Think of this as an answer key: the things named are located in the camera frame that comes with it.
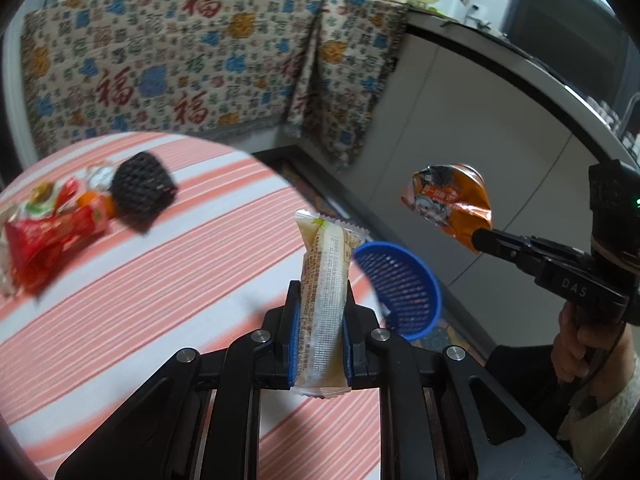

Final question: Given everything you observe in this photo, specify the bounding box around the grey kitchen cabinet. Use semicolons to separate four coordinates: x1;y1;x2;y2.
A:
360;10;640;361

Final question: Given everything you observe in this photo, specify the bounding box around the red snack wrapper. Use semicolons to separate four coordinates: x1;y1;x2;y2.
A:
5;205;108;296

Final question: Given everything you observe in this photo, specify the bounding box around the blue plastic basket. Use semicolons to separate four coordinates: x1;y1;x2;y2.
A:
352;242;443;341

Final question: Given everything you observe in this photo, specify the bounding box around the orange snack wrapper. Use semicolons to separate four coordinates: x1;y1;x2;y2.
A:
400;162;493;255

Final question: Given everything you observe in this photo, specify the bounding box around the large printed blanket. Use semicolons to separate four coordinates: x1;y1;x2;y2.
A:
20;0;326;161

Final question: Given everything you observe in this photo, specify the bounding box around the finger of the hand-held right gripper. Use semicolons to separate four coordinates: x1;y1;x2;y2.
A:
475;230;551;281
502;232;591;263

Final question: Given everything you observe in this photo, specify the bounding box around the white yellow snack packet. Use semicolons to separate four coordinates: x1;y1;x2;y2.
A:
292;210;368;400

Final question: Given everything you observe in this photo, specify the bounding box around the person's right hand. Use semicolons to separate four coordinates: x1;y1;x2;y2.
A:
552;305;623;386

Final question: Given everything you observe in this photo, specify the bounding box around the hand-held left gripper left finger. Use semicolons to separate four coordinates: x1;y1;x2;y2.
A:
55;280;301;480

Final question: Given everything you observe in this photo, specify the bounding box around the pink striped tablecloth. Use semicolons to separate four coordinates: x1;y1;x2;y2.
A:
0;131;396;476

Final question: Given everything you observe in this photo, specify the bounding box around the person's right forearm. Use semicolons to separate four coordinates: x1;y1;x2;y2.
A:
555;340;640;458

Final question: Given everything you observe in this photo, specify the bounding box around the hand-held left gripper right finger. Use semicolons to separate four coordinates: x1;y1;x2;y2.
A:
341;285;581;480

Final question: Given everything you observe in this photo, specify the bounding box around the small orange wrapper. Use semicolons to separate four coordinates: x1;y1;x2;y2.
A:
77;190;118;221

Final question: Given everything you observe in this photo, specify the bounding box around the small printed blanket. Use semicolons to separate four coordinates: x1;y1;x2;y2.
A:
285;0;408;171

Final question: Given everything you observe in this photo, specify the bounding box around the black foam mesh net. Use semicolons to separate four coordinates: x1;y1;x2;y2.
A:
111;151;178;233

